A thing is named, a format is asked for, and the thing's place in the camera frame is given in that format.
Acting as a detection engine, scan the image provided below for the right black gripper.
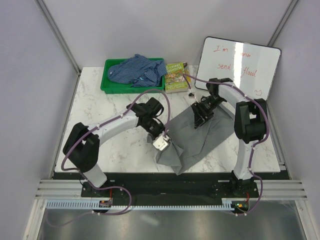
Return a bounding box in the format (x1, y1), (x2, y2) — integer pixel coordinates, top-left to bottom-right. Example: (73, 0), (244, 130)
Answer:
(191, 95), (225, 129)

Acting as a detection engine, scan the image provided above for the grey long sleeve shirt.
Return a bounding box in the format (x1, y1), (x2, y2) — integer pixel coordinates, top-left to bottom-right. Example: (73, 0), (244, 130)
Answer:
(155, 107), (234, 175)

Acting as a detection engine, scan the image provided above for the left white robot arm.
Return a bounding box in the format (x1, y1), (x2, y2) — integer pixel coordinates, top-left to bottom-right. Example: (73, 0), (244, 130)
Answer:
(62, 97), (170, 197)

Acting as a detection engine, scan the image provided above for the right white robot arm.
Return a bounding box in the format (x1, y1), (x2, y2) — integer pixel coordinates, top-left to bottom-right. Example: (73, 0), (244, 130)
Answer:
(191, 78), (270, 197)

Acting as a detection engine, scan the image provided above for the green paperback book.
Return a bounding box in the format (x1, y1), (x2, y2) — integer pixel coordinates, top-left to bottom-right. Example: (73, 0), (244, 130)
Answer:
(164, 62), (189, 93)

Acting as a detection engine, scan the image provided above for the yellow book underneath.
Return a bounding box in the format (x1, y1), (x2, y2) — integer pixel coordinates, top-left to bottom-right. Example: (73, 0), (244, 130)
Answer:
(183, 62), (192, 88)

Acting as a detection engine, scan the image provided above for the blue checked shirt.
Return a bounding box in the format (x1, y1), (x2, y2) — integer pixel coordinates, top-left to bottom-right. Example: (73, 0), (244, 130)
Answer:
(107, 54), (167, 88)

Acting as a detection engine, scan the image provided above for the green plastic bin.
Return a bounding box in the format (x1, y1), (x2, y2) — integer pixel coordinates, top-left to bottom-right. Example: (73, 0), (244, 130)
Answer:
(100, 58), (165, 94)

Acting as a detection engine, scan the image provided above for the white dry-erase board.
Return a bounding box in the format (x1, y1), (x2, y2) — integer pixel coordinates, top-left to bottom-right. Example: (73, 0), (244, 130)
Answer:
(196, 36), (282, 100)

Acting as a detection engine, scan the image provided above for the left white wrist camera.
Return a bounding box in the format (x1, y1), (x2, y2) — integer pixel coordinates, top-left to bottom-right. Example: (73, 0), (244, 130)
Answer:
(152, 135), (171, 151)

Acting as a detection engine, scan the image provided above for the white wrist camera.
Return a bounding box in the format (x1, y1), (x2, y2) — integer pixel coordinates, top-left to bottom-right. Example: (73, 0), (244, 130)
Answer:
(152, 135), (171, 151)
(188, 91), (196, 99)

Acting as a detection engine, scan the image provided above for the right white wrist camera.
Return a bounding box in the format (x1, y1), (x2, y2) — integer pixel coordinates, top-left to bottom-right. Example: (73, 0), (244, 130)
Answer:
(188, 91), (196, 99)

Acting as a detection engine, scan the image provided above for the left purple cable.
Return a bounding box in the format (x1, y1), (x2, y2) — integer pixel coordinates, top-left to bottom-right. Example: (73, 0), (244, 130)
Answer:
(61, 90), (172, 228)

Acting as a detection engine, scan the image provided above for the purple cable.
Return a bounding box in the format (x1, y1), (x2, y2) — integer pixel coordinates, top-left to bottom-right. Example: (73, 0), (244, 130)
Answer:
(182, 73), (271, 217)
(61, 90), (172, 228)

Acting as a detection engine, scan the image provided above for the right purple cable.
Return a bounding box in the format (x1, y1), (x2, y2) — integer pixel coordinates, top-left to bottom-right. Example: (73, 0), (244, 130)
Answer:
(182, 73), (271, 217)

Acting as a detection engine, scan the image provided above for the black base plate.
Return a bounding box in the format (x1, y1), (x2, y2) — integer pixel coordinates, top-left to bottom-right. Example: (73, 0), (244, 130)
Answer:
(53, 170), (290, 206)

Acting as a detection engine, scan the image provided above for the white slotted cable duct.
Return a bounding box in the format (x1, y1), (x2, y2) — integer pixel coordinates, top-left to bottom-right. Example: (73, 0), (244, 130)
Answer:
(45, 198), (248, 211)

